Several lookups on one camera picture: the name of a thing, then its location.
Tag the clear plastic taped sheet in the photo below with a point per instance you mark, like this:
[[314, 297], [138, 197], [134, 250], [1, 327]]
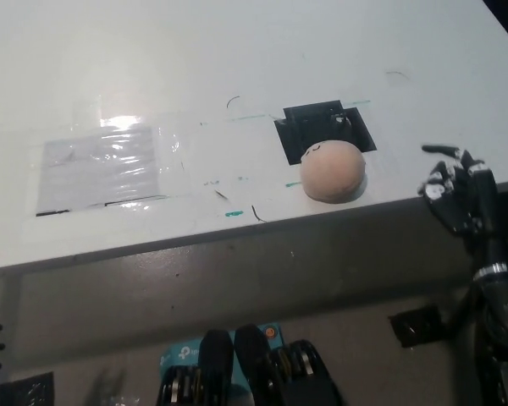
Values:
[[99, 169]]

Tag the black tape mask patch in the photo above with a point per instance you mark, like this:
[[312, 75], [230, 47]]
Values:
[[298, 131]]

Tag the pink dumpling squeeze toy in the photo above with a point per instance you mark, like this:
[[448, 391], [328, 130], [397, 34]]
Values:
[[332, 171]]

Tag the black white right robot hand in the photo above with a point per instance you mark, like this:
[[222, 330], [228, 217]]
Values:
[[482, 199]]

